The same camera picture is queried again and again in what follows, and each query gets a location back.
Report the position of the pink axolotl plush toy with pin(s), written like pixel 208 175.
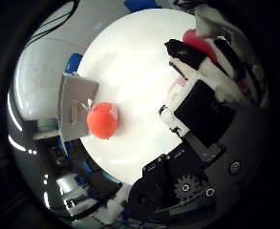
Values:
pixel 195 42

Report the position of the red tomato plush toy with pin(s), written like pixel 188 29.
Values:
pixel 102 120

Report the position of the grey cardboard box container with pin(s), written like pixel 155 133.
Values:
pixel 73 105

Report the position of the blue chair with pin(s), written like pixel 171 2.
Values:
pixel 72 62
pixel 141 4

